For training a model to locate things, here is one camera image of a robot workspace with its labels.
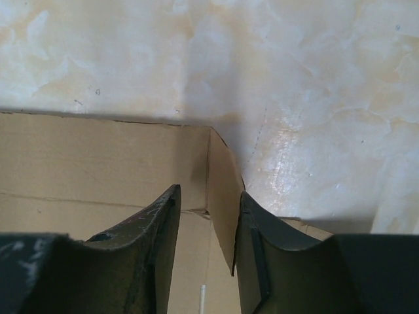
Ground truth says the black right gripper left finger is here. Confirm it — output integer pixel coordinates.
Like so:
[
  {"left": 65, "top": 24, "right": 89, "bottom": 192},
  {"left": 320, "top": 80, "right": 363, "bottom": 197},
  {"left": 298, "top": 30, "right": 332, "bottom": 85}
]
[{"left": 1, "top": 184, "right": 181, "bottom": 313}]

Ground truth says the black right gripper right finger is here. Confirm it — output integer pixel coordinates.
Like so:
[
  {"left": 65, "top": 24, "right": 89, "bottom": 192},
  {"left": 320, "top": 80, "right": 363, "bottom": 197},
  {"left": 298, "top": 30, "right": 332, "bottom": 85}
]
[{"left": 234, "top": 193, "right": 418, "bottom": 313}]

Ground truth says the brown cardboard box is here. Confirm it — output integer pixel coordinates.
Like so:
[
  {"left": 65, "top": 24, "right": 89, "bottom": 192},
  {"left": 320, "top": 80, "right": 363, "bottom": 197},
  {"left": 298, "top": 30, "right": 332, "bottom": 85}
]
[{"left": 0, "top": 111, "right": 335, "bottom": 314}]

